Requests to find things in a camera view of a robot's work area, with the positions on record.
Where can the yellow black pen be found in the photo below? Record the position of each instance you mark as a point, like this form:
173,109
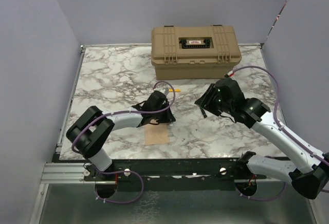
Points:
174,90

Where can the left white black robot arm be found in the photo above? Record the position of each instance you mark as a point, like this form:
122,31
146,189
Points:
90,131

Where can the black green marker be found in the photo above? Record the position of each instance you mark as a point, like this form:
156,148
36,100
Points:
203,112

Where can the left aluminium rail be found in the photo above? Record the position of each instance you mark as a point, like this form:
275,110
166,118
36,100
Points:
62,173

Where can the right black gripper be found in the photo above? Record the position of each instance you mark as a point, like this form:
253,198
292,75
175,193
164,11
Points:
206,100

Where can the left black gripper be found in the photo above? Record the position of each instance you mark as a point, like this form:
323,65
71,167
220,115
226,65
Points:
168,118

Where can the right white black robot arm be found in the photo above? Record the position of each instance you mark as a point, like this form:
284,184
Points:
307,168

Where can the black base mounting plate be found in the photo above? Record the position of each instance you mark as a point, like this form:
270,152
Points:
171,174

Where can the peach paper envelope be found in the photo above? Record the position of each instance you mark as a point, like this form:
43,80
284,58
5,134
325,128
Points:
156,134

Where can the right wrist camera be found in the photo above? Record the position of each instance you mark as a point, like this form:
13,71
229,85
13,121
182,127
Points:
229,74

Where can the tan plastic toolbox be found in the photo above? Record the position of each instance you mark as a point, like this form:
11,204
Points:
180,53

